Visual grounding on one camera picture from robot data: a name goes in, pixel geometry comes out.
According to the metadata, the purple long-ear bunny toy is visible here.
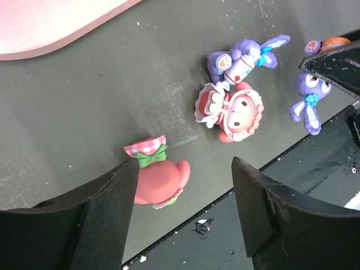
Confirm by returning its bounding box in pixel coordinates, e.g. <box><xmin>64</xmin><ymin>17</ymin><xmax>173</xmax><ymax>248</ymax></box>
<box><xmin>287</xmin><ymin>39</ymin><xmax>352</xmax><ymax>136</ymax></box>

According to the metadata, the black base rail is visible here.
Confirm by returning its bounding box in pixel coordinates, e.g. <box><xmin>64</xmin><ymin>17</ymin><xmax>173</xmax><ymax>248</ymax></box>
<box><xmin>123</xmin><ymin>102</ymin><xmax>359</xmax><ymax>269</ymax></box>

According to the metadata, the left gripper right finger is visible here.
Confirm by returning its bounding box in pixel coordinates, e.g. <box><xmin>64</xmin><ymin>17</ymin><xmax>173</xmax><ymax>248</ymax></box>
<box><xmin>231</xmin><ymin>157</ymin><xmax>359</xmax><ymax>270</ymax></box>

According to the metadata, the pink bonnet melody toy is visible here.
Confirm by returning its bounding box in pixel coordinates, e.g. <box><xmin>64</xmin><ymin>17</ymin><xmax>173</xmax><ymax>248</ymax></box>
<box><xmin>194</xmin><ymin>82</ymin><xmax>264</xmax><ymax>143</ymax></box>

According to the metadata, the pink doll green bow toy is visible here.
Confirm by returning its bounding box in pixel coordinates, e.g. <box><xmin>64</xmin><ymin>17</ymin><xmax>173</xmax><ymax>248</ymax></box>
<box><xmin>123</xmin><ymin>134</ymin><xmax>191</xmax><ymax>209</ymax></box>

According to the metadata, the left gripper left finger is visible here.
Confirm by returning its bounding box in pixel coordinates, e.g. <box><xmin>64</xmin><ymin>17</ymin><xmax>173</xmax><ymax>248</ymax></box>
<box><xmin>1</xmin><ymin>159</ymin><xmax>139</xmax><ymax>269</ymax></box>

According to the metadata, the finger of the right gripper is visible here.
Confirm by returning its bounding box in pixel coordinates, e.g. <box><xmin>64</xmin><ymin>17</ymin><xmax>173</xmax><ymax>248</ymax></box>
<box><xmin>299</xmin><ymin>38</ymin><xmax>359</xmax><ymax>98</ymax></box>

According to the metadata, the purple bunny striped shirt toy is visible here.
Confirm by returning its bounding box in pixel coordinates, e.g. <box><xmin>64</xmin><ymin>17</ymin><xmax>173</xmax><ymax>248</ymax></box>
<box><xmin>206</xmin><ymin>34</ymin><xmax>291</xmax><ymax>88</ymax></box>

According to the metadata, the pink three-tier toy shelf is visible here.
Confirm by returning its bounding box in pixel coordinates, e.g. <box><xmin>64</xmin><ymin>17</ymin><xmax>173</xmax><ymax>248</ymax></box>
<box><xmin>1</xmin><ymin>0</ymin><xmax>138</xmax><ymax>61</ymax></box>

